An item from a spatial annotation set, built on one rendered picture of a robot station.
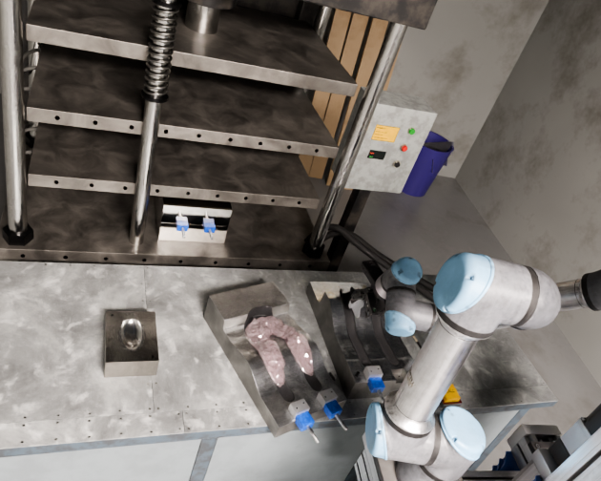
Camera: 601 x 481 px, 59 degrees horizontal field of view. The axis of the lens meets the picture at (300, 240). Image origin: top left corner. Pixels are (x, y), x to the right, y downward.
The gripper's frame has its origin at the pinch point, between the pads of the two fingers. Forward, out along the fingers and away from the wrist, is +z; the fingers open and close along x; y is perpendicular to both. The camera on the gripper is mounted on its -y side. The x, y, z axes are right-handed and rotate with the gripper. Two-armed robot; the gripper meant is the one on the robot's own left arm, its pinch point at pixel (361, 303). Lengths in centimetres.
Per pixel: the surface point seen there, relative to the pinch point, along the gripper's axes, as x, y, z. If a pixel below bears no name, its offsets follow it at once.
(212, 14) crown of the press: -32, -109, -9
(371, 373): 2.9, 20.3, 12.0
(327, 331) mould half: -2.6, 1.2, 28.3
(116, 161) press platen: -69, -76, 32
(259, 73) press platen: -20, -83, -9
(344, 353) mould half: -1.8, 11.5, 18.9
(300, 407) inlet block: -23.6, 26.6, 8.3
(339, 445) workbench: -2, 39, 44
